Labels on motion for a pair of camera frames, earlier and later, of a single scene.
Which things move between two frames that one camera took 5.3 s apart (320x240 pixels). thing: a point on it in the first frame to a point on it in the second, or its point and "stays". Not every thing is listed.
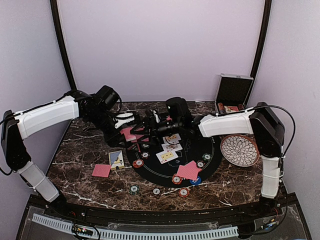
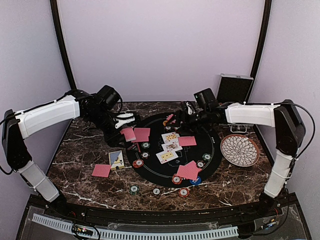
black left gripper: x=112 y=139 stays
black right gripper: x=154 y=133 to x=184 y=114
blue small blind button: x=197 y=182 stays
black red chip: x=145 y=155 stays
